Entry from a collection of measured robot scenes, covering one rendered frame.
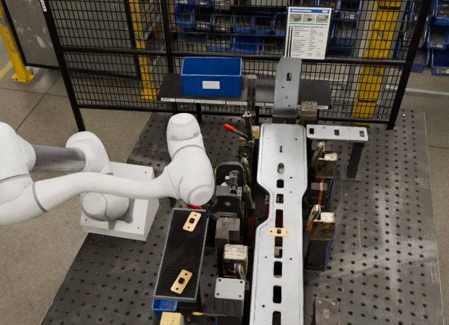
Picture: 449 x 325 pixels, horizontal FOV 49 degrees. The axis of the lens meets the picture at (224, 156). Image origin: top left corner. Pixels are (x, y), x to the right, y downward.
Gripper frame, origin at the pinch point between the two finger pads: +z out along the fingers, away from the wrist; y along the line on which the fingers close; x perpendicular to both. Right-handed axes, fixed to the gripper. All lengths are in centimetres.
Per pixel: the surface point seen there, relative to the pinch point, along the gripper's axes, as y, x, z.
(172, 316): 9.0, -36.2, 8.0
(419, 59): 74, 240, 70
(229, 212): 9.3, 14.1, 15.0
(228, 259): 16.2, -5.1, 16.3
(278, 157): 16, 59, 24
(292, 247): 35.5, 13.3, 23.7
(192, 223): 0.3, -0.8, 7.5
